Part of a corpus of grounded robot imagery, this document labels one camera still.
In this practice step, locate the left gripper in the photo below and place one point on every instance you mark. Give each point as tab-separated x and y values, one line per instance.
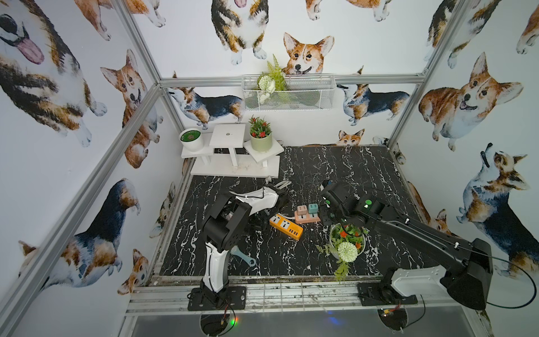
274	188

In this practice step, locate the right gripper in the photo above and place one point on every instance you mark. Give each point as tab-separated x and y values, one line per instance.
323	214

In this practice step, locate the teal charger plug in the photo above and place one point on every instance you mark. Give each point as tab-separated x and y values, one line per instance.
313	208

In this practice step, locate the pink power strip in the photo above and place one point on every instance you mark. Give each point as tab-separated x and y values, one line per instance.
306	218

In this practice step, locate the pink charger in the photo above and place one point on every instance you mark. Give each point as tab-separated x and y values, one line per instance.
302	210

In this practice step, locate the orange power strip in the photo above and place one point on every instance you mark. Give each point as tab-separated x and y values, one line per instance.
286	226

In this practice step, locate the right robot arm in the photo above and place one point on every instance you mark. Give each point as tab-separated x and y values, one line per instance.
463	269

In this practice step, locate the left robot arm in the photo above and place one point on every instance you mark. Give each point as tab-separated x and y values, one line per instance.
226	222

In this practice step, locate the flower bowl with white bloom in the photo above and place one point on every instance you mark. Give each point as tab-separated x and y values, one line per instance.
346	243

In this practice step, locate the white tiered display stand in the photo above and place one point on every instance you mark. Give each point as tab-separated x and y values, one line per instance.
224	152

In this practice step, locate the green pot red flowers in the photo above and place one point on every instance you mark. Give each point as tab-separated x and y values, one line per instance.
261	134

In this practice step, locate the teal scrub brush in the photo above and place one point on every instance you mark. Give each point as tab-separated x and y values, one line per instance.
235	251

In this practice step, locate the white pot green top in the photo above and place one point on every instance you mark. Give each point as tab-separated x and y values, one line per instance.
192	139

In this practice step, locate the fern and white flower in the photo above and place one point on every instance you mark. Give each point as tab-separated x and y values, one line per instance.
271	80

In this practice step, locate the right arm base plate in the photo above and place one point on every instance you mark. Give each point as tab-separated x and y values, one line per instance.
377	294

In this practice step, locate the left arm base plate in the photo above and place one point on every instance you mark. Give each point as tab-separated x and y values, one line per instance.
203	299

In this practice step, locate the white wire basket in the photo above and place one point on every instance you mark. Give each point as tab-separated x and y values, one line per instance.
302	92

